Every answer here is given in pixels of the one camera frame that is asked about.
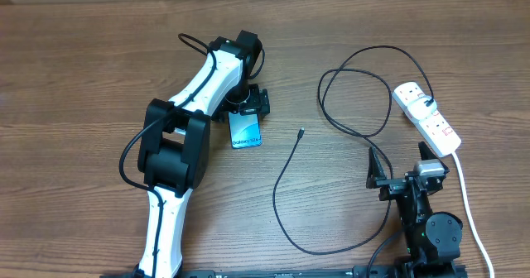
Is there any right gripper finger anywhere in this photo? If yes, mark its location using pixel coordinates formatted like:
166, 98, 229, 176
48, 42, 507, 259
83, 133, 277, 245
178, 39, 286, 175
366, 147, 387, 189
418, 141, 437, 161

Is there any blue Samsung Galaxy smartphone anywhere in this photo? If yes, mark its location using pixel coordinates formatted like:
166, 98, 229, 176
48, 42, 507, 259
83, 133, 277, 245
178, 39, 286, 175
228, 113, 262, 149

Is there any black USB-C charging cable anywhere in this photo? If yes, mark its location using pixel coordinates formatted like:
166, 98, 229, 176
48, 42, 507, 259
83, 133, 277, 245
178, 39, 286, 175
272, 45, 436, 256

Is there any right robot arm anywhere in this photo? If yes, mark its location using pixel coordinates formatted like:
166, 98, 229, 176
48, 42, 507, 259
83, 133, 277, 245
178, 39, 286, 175
364, 141, 467, 277

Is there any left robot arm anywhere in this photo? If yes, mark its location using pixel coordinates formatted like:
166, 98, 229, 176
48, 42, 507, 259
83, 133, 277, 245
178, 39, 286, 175
118, 31, 270, 277

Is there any white charger plug adapter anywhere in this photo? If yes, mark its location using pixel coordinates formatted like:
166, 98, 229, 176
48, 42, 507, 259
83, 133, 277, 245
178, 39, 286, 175
407, 95, 437, 123

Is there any white power strip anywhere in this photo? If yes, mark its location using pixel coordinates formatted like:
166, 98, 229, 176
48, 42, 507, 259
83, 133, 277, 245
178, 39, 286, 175
393, 82, 461, 158

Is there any white power strip cord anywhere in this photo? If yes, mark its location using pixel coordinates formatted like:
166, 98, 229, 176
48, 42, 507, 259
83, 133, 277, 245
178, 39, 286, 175
450, 151, 496, 278

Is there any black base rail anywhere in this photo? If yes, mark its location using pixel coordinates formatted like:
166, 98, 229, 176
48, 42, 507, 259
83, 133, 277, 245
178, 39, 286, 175
99, 264, 469, 278

